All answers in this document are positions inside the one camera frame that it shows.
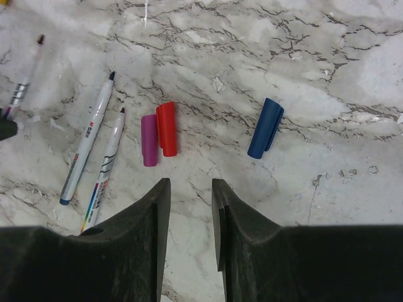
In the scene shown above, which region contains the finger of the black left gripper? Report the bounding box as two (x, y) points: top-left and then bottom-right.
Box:
(0, 118), (18, 141)

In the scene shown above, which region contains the blue pen cap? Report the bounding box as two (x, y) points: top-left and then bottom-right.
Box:
(247, 98), (284, 159)

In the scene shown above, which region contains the purple pen cap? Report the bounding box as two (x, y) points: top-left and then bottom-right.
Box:
(141, 115), (158, 167)

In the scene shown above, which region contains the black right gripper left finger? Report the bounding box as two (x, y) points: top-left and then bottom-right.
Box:
(1, 178), (171, 301)

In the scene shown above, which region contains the red pen cap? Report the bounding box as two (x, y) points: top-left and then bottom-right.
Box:
(156, 101), (178, 157)

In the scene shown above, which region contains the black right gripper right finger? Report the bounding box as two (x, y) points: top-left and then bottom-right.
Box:
(212, 179), (402, 301)

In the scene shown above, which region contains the white pen red end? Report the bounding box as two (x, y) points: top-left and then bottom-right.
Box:
(2, 34), (45, 120)

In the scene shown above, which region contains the white pen purple end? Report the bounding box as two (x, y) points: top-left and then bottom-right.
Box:
(80, 108), (125, 233)

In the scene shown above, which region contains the white pen blue end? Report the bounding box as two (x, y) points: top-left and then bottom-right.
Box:
(59, 71), (115, 205)

